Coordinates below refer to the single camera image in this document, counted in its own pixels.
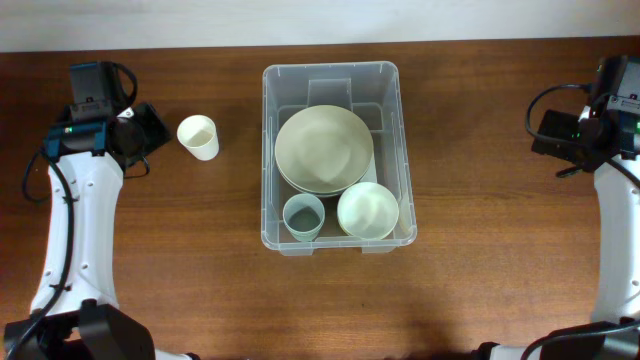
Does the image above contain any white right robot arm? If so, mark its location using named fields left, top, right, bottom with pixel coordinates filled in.
left=471, top=55, right=639, bottom=360

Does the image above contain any white label in bin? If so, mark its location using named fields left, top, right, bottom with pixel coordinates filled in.
left=359, top=155, right=378, bottom=183

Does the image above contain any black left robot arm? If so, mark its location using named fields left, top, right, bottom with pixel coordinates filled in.
left=3, top=61, right=173, bottom=359

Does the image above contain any large cream bowl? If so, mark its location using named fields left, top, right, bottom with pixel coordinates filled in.
left=274, top=105, right=374, bottom=195

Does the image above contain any clear plastic storage bin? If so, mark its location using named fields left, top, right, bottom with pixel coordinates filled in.
left=261, top=61, right=418, bottom=256

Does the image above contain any mint green cup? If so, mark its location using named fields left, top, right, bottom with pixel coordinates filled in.
left=288, top=228, right=320, bottom=242

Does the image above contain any cream white cup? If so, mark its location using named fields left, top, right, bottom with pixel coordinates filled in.
left=177, top=115, right=220, bottom=161

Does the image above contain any grey cup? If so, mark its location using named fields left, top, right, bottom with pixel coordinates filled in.
left=283, top=193, right=326, bottom=231

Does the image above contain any white small bowl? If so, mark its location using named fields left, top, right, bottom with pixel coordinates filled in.
left=337, top=182, right=399, bottom=241

